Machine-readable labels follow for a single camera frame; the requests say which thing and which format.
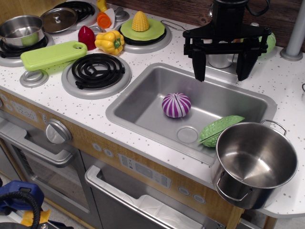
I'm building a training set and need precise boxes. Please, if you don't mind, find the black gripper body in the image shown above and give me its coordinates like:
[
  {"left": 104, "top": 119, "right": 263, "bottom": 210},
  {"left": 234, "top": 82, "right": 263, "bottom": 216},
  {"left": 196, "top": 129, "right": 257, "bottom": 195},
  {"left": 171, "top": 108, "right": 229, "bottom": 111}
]
[{"left": 183, "top": 0, "right": 271, "bottom": 58}]

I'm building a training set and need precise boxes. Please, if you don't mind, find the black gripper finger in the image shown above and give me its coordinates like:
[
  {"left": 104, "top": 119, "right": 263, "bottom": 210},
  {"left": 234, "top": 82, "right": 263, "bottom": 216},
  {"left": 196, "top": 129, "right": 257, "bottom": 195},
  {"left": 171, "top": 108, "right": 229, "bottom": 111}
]
[
  {"left": 192, "top": 49, "right": 206, "bottom": 82},
  {"left": 236, "top": 47, "right": 259, "bottom": 81}
]

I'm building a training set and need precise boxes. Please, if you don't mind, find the large steel pot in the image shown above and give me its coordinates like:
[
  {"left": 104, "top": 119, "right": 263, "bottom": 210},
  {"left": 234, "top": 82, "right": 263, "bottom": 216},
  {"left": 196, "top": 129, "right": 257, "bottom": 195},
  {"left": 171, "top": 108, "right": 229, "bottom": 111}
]
[{"left": 211, "top": 120, "right": 298, "bottom": 209}]

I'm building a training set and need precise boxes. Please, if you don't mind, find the grey toy sink basin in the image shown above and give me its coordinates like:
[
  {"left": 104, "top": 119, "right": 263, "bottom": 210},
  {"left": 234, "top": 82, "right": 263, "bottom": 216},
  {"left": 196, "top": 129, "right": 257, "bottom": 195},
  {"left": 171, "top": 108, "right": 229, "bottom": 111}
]
[{"left": 106, "top": 63, "right": 277, "bottom": 165}]

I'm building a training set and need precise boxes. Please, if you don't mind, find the steel pot lid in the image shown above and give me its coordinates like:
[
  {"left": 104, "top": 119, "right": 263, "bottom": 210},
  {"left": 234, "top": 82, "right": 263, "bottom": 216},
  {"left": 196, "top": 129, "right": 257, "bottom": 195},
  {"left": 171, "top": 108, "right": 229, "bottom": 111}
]
[{"left": 41, "top": 7, "right": 78, "bottom": 33}]

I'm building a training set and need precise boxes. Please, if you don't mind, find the small steel pot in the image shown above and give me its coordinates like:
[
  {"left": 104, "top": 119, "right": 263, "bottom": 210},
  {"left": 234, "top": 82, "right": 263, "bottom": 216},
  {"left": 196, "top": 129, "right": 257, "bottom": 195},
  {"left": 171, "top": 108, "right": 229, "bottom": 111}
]
[{"left": 0, "top": 15, "right": 45, "bottom": 48}]

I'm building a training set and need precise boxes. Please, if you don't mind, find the silver toy faucet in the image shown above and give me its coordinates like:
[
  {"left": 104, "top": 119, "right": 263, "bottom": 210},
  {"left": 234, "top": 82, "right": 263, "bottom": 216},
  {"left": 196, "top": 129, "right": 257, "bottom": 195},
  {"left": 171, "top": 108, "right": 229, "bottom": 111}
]
[{"left": 206, "top": 3, "right": 235, "bottom": 69}]

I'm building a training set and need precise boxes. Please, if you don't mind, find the green toy cabbage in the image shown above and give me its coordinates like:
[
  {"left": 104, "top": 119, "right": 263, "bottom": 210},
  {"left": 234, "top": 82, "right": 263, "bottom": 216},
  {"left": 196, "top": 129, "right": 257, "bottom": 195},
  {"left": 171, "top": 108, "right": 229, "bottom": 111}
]
[{"left": 258, "top": 32, "right": 276, "bottom": 58}]

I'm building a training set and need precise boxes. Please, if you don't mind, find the metal spoon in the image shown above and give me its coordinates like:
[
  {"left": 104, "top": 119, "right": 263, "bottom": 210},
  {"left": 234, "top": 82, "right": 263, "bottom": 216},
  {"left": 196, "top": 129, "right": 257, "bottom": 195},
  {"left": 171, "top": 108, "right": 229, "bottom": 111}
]
[{"left": 161, "top": 20, "right": 189, "bottom": 32}]

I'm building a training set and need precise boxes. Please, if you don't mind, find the grey vertical pole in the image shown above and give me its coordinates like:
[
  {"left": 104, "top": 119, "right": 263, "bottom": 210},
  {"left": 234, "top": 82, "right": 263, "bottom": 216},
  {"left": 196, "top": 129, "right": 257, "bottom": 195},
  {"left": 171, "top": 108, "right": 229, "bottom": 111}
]
[{"left": 280, "top": 0, "right": 305, "bottom": 62}]

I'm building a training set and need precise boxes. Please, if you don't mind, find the green round plate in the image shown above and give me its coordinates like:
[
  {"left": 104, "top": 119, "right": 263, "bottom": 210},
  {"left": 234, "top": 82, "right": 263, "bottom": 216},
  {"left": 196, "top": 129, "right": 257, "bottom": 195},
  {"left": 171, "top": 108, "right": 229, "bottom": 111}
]
[{"left": 120, "top": 18, "right": 165, "bottom": 41}]

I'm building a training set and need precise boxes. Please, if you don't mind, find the purple white toy onion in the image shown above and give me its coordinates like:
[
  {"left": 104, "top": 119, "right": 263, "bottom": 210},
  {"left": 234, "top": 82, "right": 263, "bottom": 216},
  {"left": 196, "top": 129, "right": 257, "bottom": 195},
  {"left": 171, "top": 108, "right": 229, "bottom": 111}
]
[{"left": 162, "top": 93, "right": 192, "bottom": 118}]

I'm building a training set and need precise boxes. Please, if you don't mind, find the yellow toy corn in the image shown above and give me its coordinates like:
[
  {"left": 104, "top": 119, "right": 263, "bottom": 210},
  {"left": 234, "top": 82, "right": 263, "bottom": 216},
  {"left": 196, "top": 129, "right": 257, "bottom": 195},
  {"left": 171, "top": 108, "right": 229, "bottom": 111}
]
[{"left": 132, "top": 11, "right": 150, "bottom": 32}]

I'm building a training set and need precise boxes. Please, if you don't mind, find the green toy bitter gourd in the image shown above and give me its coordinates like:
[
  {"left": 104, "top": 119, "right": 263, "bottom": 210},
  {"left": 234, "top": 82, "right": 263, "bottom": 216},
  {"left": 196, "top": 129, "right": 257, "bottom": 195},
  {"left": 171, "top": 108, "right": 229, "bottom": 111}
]
[{"left": 198, "top": 115, "right": 245, "bottom": 147}]

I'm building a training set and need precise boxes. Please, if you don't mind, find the yellow toy bell pepper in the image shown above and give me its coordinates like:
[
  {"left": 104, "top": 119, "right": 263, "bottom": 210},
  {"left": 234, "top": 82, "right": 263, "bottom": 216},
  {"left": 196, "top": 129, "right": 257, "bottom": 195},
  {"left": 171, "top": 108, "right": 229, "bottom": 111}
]
[{"left": 94, "top": 30, "right": 125, "bottom": 55}]

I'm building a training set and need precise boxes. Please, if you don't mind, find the silver back stove knob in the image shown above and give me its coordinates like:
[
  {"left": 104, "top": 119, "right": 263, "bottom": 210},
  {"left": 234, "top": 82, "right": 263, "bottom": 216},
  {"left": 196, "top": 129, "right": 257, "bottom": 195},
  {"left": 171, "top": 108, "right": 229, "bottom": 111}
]
[{"left": 114, "top": 7, "right": 130, "bottom": 22}]

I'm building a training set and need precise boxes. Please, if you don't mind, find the silver stove knob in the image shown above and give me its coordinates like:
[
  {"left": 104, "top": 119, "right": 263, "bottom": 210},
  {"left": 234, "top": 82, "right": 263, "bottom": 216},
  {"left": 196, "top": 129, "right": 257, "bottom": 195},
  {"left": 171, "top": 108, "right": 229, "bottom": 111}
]
[
  {"left": 114, "top": 7, "right": 130, "bottom": 22},
  {"left": 20, "top": 70, "right": 49, "bottom": 88}
]

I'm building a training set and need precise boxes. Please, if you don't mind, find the white toy egg piece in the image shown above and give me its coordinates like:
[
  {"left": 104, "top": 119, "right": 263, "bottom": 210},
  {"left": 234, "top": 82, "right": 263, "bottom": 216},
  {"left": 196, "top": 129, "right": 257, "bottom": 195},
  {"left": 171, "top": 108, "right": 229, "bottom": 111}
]
[{"left": 104, "top": 9, "right": 115, "bottom": 29}]

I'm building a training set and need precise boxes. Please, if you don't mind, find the orange toy carrot slice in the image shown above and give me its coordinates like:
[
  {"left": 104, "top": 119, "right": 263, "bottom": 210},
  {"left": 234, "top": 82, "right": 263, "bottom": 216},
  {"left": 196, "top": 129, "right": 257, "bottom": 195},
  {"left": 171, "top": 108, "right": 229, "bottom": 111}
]
[{"left": 97, "top": 11, "right": 112, "bottom": 29}]

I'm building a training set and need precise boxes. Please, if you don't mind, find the black front coil burner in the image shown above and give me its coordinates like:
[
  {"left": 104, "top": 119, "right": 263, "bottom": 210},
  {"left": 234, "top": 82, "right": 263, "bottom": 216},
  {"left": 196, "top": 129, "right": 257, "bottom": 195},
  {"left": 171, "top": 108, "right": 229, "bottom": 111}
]
[{"left": 71, "top": 54, "right": 125, "bottom": 89}]

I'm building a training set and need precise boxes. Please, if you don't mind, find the black coil burner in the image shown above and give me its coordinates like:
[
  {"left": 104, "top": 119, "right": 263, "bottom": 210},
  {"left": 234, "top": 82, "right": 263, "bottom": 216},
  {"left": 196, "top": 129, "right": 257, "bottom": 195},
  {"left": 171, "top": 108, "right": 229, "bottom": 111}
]
[
  {"left": 0, "top": 36, "right": 49, "bottom": 58},
  {"left": 71, "top": 54, "right": 125, "bottom": 89},
  {"left": 54, "top": 1, "right": 95, "bottom": 22}
]

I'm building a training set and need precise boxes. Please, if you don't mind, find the red toy pepper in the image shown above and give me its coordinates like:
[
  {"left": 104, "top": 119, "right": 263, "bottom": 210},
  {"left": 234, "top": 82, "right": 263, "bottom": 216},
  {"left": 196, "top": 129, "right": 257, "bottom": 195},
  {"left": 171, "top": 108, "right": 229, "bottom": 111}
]
[{"left": 78, "top": 26, "right": 96, "bottom": 51}]

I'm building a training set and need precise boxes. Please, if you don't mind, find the black back coil burner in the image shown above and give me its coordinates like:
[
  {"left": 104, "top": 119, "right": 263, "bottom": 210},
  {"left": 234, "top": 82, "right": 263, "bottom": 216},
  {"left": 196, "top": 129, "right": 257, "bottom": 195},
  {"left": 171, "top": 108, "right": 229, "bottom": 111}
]
[{"left": 54, "top": 1, "right": 95, "bottom": 22}]

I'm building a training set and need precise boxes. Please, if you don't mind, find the green plastic cutting board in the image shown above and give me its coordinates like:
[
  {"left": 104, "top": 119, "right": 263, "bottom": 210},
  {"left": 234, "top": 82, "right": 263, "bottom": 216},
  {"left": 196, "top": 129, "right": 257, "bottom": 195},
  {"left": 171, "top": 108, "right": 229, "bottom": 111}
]
[{"left": 20, "top": 41, "right": 87, "bottom": 71}]

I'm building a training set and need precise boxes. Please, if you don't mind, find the silver oven dial knob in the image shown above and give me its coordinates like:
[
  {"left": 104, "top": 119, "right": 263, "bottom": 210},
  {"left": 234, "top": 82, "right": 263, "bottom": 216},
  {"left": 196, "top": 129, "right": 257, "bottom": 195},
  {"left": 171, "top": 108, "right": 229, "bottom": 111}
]
[{"left": 45, "top": 119, "right": 72, "bottom": 145}]

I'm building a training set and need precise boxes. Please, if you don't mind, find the silver stove knob front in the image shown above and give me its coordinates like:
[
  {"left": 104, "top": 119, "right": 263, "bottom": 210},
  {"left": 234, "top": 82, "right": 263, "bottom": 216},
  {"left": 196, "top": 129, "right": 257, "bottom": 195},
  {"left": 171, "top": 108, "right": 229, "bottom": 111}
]
[{"left": 20, "top": 70, "right": 49, "bottom": 88}]

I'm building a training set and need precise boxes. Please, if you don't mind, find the black left coil burner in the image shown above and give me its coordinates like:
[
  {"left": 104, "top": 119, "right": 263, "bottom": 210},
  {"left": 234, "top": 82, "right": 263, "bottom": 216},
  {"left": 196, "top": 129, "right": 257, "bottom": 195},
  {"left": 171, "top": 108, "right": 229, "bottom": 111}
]
[{"left": 0, "top": 36, "right": 49, "bottom": 58}]

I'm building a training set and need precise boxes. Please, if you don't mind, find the blue clamp tool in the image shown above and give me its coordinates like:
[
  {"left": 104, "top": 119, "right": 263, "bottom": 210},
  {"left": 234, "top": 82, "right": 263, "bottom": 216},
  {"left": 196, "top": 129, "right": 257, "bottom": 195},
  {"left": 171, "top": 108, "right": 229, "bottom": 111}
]
[{"left": 0, "top": 180, "right": 44, "bottom": 211}]

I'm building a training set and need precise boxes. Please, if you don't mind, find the grey dishwasher door handle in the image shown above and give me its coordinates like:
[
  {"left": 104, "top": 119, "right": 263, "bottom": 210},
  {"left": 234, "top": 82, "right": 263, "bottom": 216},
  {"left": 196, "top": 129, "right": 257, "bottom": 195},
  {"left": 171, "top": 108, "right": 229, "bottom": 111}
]
[{"left": 85, "top": 165, "right": 227, "bottom": 229}]

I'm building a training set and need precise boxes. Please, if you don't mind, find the grey oven door handle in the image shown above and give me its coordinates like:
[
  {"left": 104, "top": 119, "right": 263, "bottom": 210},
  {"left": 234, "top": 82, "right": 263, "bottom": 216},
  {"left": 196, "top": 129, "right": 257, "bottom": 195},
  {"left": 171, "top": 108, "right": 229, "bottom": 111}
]
[{"left": 0, "top": 117, "right": 74, "bottom": 168}]

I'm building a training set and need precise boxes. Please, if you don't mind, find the black hose cable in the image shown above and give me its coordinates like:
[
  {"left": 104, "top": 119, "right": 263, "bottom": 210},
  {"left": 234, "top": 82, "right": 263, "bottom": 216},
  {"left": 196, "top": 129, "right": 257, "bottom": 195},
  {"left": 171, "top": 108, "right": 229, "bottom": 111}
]
[{"left": 0, "top": 191, "right": 41, "bottom": 229}]

